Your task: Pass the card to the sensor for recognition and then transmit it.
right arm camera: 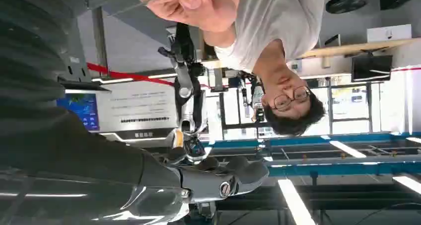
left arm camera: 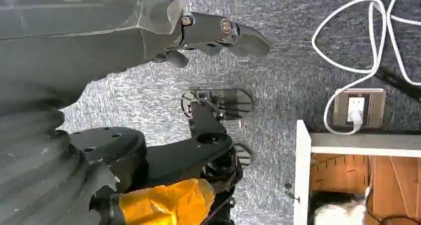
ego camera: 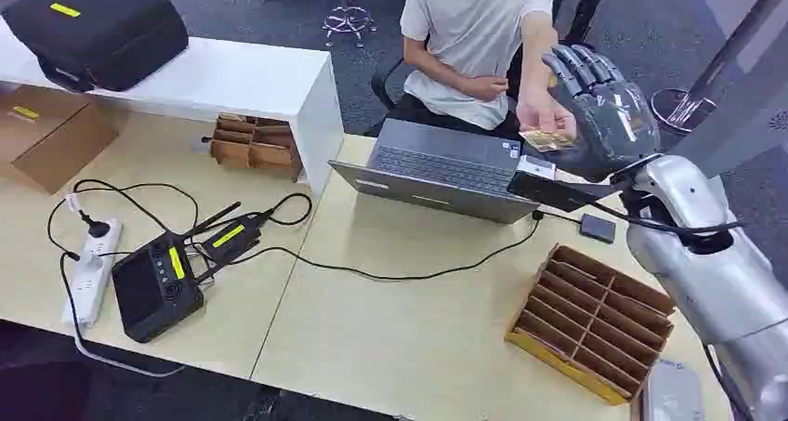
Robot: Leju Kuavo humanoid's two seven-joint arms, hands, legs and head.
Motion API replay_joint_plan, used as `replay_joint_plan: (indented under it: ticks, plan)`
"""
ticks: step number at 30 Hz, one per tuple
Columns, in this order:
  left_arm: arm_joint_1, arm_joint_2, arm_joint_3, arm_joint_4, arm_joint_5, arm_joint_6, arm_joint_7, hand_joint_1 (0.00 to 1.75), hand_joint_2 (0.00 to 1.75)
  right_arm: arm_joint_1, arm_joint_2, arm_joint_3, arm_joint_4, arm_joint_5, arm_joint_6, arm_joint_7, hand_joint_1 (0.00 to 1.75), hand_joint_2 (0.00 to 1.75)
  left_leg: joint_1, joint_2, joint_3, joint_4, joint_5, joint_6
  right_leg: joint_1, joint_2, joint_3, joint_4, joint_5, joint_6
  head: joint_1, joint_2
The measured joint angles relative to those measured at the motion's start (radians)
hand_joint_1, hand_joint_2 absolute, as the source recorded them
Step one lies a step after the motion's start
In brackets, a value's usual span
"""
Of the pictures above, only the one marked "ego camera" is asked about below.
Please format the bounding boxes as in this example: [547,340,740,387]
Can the small wooden divider box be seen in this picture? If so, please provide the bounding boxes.
[209,114,304,182]

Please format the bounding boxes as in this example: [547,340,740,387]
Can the black controller with antennas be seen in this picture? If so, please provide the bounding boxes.
[111,201,263,345]

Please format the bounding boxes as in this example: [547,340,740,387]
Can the white power strip cable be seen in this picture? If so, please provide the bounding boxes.
[58,252,186,379]

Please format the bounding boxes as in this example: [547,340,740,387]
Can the short black drive cable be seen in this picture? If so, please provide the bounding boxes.
[532,209,583,226]

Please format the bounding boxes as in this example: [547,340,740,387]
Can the grey panel stand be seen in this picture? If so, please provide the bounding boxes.
[671,36,788,180]

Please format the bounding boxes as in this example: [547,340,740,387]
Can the gold printed card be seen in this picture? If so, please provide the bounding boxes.
[519,128,577,154]

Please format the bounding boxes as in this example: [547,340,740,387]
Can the black adapter yellow label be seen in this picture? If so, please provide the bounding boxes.
[200,213,267,267]

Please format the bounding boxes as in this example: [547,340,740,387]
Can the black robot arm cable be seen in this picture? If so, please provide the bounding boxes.
[587,197,749,255]

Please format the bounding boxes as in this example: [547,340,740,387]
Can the white power strip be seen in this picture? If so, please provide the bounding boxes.
[61,217,124,329]

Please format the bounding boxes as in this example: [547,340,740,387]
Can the white desk shelf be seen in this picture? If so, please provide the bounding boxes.
[0,18,345,198]

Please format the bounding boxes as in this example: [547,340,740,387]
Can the black office chair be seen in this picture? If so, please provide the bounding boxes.
[370,58,408,112]

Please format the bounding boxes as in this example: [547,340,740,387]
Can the long black laptop cable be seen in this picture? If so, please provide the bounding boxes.
[230,219,542,283]

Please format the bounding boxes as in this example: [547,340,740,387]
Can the wooden card box many slots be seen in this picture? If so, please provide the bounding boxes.
[505,243,677,407]

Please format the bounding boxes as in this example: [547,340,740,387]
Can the flat grey pouch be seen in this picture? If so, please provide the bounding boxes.
[639,359,707,421]

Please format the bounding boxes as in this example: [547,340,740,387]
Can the seated person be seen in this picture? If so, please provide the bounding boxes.
[399,0,580,141]

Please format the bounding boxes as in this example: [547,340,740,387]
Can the grey open laptop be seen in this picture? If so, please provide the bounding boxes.
[327,118,541,226]

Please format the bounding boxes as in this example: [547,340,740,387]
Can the black carrying case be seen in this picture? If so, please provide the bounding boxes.
[1,0,190,94]

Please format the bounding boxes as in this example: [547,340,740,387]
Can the chrome pole round base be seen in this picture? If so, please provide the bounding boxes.
[650,0,788,137]

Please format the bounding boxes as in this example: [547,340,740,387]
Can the black power plug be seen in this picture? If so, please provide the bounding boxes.
[78,210,112,240]

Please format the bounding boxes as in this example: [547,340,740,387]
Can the small dark grey drive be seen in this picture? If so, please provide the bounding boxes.
[578,213,617,245]

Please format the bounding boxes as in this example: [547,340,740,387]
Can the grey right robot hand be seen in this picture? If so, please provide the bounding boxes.
[541,44,663,183]

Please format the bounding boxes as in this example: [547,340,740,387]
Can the looping black power cable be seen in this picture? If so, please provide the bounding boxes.
[46,178,200,260]

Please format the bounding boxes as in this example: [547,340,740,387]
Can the brown cardboard box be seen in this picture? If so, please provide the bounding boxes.
[0,86,119,195]

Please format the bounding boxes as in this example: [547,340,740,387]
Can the standing person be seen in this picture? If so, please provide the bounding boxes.
[552,0,636,46]

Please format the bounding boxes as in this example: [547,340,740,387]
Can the chrome stool base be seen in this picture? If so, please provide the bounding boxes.
[317,0,378,49]

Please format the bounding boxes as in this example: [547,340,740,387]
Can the person's right hand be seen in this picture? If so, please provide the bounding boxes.
[465,74,511,103]

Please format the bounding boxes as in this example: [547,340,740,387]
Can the person's left hand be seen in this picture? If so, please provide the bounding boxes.
[516,90,579,140]

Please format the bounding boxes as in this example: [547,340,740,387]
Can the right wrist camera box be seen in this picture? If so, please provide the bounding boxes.
[506,154,618,214]

